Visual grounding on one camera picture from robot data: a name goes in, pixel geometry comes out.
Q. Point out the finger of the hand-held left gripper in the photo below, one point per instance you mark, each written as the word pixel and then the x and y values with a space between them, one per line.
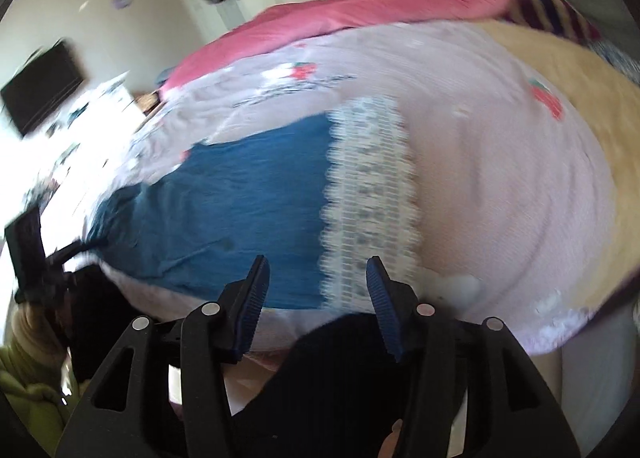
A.
pixel 70 252

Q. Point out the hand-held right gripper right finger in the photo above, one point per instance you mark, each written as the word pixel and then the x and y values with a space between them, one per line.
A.
pixel 382 303

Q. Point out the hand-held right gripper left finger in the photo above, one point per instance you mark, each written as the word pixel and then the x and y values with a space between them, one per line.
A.
pixel 252 303

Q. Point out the blue denim skirt with lace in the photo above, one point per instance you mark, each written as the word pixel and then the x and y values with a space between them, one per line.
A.
pixel 240 198

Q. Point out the person's right hand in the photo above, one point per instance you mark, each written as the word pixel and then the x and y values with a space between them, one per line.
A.
pixel 390 440

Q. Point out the green garment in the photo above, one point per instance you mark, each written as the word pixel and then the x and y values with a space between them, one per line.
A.
pixel 30 388

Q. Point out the white dresser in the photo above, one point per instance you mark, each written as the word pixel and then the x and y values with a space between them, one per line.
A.
pixel 120 98

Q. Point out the pink strawberry printed bed sheet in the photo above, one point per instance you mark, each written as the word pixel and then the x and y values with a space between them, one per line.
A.
pixel 500 188

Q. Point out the black flat television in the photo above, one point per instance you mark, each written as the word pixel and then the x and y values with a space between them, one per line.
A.
pixel 40 88

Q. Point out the beige blanket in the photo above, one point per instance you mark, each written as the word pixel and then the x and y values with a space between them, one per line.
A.
pixel 600 113

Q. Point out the pink quilt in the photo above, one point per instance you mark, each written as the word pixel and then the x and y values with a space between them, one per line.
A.
pixel 350 13

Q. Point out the striped pillow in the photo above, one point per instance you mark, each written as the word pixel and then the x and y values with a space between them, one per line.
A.
pixel 550 13

